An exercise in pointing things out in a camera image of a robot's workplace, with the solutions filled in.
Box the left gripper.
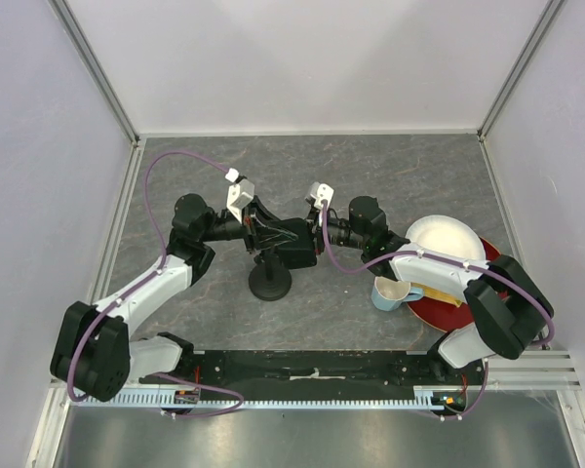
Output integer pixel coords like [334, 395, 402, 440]
[199, 194, 296, 253]

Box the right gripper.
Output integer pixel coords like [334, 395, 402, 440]
[292, 207, 367, 256]

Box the black smartphone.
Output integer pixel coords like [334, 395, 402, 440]
[273, 217, 317, 270]

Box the black phone stand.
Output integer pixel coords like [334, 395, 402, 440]
[248, 250, 293, 301]

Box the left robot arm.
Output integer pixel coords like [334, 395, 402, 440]
[50, 194, 312, 402]

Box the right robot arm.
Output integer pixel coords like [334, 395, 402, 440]
[307, 195, 556, 384]

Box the light blue mug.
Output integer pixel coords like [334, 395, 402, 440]
[370, 277, 424, 312]

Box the white paper plate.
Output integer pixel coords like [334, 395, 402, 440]
[406, 214, 486, 260]

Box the yellow sponge cloth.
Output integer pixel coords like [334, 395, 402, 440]
[419, 285, 463, 307]

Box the red round tray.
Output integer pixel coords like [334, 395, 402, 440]
[409, 237, 500, 332]

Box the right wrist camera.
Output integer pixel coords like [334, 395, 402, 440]
[305, 181, 334, 211]

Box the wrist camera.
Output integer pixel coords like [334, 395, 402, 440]
[225, 168, 254, 223]
[305, 181, 334, 211]

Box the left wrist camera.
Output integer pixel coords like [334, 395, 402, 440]
[225, 168, 254, 223]

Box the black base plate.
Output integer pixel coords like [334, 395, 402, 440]
[172, 350, 485, 399]

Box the slotted cable duct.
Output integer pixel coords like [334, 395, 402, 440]
[78, 385, 465, 410]

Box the left aluminium frame post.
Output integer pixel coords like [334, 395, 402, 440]
[49, 0, 140, 145]

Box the aluminium frame post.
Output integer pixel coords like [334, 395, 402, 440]
[49, 0, 140, 145]
[477, 0, 566, 143]

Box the right aluminium frame post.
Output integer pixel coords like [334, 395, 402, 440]
[477, 0, 566, 143]

